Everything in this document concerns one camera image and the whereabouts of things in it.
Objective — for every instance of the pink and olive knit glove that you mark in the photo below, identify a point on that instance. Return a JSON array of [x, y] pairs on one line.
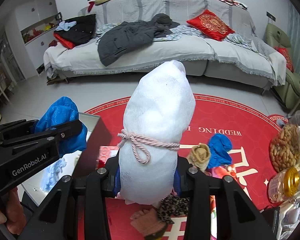
[[147, 223]]

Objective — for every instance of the red cushion on armchair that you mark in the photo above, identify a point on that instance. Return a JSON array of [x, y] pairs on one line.
[[286, 55]]

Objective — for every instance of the grey storage box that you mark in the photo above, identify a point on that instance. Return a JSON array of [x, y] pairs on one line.
[[77, 164]]

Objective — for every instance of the small jar with gold lid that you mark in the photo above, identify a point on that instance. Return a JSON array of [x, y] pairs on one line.
[[284, 185]]

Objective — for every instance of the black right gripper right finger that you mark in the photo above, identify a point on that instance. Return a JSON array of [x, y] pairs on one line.
[[237, 216]]

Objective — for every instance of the white bundle with cord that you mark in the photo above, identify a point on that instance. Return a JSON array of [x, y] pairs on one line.
[[158, 112]]

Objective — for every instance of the light blue fluffy cloth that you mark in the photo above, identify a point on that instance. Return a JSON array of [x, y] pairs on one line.
[[51, 175]]

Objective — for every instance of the large peanut jar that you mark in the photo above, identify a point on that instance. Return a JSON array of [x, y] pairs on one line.
[[284, 148]]

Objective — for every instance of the tan rolled sock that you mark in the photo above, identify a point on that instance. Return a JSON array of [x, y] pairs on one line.
[[199, 156]]

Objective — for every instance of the red and yellow carton box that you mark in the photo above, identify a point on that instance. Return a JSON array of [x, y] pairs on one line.
[[106, 152]]

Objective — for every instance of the white cabinet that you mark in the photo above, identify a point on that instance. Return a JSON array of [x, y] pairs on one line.
[[29, 30]]

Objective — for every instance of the green armchair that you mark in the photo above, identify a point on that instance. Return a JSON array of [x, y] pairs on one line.
[[290, 92]]

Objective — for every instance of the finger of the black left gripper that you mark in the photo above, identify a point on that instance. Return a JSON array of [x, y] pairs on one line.
[[62, 132]]

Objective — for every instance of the black garment on sofa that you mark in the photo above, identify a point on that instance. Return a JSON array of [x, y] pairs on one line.
[[78, 30]]

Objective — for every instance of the leopard print scrunchie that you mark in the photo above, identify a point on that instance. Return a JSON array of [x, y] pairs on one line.
[[172, 206]]

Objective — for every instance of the white bottles and packets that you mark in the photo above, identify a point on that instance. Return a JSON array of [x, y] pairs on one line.
[[289, 217]]

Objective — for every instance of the grey covered sofa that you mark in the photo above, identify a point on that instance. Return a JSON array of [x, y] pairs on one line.
[[241, 57]]

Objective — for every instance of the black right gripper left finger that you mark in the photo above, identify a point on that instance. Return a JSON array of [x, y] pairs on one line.
[[57, 215]]

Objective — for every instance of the round red wedding mat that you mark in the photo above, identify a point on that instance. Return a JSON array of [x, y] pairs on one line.
[[228, 128]]

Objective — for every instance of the person's left hand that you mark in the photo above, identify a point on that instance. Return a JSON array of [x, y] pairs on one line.
[[13, 216]]

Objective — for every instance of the dark grey jacket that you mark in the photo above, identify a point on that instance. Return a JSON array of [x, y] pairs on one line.
[[130, 36]]

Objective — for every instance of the red embroidered square cushion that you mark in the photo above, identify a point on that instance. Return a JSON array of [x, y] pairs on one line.
[[211, 25]]

